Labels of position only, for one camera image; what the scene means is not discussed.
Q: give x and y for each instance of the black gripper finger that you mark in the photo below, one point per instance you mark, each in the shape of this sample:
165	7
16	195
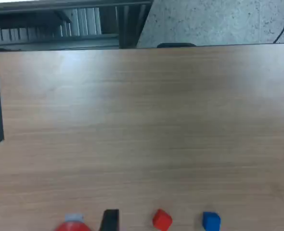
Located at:
110	221

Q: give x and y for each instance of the red cube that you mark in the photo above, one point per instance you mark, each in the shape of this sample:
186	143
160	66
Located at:
161	220

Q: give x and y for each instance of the blue cube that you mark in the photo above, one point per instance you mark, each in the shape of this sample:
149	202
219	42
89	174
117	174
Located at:
211	221

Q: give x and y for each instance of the large blue tape piece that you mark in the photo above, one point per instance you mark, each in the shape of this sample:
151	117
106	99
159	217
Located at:
73	217

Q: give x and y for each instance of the red plastic cup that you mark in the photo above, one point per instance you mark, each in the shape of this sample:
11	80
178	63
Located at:
72	227

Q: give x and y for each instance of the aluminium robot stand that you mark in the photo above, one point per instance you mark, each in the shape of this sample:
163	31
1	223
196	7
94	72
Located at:
60	41

